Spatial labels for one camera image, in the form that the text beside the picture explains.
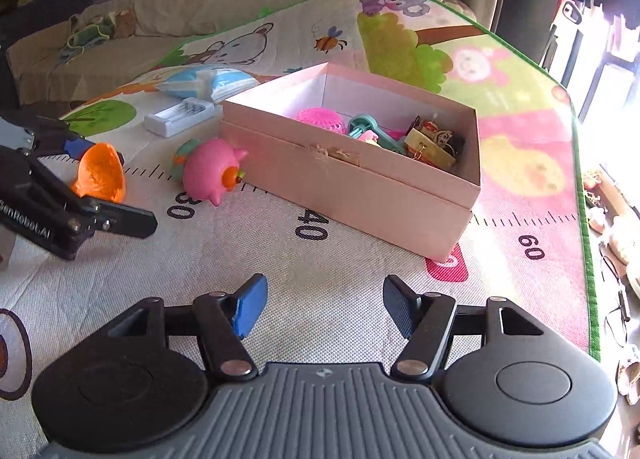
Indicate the beige sofa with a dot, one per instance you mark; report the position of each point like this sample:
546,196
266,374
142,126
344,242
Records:
175,14

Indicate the white battery charger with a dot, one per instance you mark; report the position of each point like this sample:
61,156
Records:
175,116

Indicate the green cloth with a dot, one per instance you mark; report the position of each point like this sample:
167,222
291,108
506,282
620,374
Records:
87,36

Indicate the pink cardboard box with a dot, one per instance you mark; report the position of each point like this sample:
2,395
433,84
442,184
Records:
360,199

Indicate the blue white tissue pack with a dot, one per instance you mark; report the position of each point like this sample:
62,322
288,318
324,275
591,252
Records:
200,81

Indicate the teal plastic toy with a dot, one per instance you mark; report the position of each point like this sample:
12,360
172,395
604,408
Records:
367,129

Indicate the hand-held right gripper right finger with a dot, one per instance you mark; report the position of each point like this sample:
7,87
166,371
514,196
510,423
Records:
402,306

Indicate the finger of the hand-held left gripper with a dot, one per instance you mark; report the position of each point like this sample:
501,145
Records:
77,148
130,221

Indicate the brown plush toy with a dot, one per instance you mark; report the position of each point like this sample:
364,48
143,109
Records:
122,23

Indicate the cartoon printed play mat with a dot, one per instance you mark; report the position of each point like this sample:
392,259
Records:
325,259

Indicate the pink plastic strainer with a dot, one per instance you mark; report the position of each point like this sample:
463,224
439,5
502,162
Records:
320,121

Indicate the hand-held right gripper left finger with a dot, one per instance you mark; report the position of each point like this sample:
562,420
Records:
250,306

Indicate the pink pig toy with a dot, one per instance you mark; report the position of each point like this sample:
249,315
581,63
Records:
210,169

